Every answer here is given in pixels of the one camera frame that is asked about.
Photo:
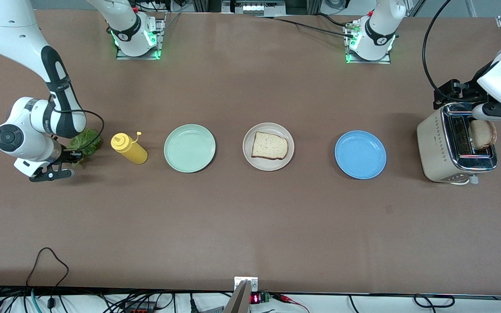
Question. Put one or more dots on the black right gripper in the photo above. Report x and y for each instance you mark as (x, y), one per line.
(66, 155)

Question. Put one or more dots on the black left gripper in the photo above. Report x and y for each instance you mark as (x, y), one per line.
(462, 90)

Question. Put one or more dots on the green lettuce leaf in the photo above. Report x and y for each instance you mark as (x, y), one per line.
(87, 139)

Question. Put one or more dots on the round-topped bread slice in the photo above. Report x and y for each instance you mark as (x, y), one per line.
(483, 134)

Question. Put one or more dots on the yellow mustard squeeze bottle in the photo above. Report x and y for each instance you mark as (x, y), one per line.
(133, 152)

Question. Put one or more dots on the flat-bottomed bread slice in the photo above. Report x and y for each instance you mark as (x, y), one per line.
(270, 145)

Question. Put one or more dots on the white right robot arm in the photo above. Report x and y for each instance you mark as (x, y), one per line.
(11, 30)

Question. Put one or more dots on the blue plate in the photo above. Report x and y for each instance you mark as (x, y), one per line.
(360, 154)

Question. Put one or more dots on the mint green plate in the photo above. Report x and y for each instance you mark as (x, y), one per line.
(189, 148)

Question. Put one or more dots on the beige plate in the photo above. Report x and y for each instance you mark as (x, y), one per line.
(268, 165)

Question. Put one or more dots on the beige chrome toaster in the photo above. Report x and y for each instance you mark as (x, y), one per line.
(433, 143)

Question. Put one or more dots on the white lit control unit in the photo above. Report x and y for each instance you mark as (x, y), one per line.
(252, 8)

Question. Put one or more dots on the grey metal bar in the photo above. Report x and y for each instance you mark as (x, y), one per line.
(237, 302)

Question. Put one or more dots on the red digit display module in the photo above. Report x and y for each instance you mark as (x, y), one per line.
(255, 298)

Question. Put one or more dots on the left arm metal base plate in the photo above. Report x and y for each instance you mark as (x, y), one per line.
(368, 62)

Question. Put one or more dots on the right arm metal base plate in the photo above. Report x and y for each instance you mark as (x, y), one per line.
(137, 58)

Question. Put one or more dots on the white metal edge bracket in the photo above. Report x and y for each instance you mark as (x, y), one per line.
(255, 284)

